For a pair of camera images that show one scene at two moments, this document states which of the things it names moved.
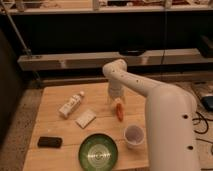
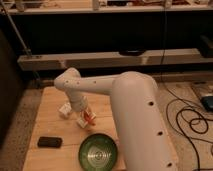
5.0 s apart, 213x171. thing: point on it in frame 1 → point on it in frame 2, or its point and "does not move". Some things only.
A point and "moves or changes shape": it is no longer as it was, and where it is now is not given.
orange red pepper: (119, 111) moves or changes shape
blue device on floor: (207, 102) does not move
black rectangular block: (49, 142) does not move
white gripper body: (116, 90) → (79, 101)
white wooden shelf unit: (68, 42) does not move
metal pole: (27, 50) does not move
